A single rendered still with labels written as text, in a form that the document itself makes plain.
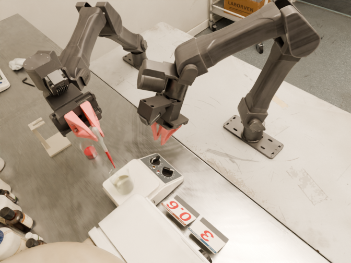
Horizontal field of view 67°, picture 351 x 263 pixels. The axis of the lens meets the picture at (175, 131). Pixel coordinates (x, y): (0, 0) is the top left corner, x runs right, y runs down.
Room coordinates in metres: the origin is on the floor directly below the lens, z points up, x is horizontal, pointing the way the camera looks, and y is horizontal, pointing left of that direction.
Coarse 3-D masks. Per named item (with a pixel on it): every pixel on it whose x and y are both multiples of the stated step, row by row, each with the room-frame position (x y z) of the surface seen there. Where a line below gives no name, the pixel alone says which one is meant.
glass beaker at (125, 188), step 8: (112, 168) 0.37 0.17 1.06; (120, 168) 0.37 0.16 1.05; (128, 168) 0.36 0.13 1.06; (112, 176) 0.36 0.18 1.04; (128, 176) 0.34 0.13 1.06; (112, 184) 0.33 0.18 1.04; (120, 184) 0.32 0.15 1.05; (128, 184) 0.33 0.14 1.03; (120, 192) 0.33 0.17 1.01; (128, 192) 0.33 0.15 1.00
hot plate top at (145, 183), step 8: (136, 160) 0.43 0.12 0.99; (136, 168) 0.40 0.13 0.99; (144, 168) 0.40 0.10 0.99; (136, 176) 0.38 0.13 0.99; (144, 176) 0.37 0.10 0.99; (152, 176) 0.37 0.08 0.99; (104, 184) 0.37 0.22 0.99; (136, 184) 0.35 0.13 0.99; (144, 184) 0.35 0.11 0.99; (152, 184) 0.35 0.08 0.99; (112, 192) 0.34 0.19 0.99; (136, 192) 0.33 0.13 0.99; (144, 192) 0.33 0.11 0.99; (152, 192) 0.33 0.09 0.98; (120, 200) 0.31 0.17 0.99
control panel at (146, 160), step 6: (150, 156) 0.47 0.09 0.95; (156, 156) 0.47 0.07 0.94; (144, 162) 0.43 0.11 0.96; (162, 162) 0.44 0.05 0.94; (150, 168) 0.41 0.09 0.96; (156, 168) 0.41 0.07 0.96; (162, 168) 0.42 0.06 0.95; (156, 174) 0.39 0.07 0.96; (162, 174) 0.39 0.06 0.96; (174, 174) 0.39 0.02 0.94; (180, 174) 0.39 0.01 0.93; (162, 180) 0.37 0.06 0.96; (168, 180) 0.37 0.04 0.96
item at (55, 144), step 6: (36, 120) 0.62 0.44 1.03; (30, 126) 0.60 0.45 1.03; (36, 126) 0.59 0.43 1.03; (36, 132) 0.59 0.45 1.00; (42, 138) 0.59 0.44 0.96; (54, 138) 0.63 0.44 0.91; (60, 138) 0.63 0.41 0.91; (66, 138) 0.62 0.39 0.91; (42, 144) 0.62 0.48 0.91; (48, 144) 0.60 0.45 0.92; (54, 144) 0.61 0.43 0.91; (60, 144) 0.60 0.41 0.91; (66, 144) 0.60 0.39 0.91; (48, 150) 0.58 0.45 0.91; (54, 150) 0.58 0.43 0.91; (60, 150) 0.58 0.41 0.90
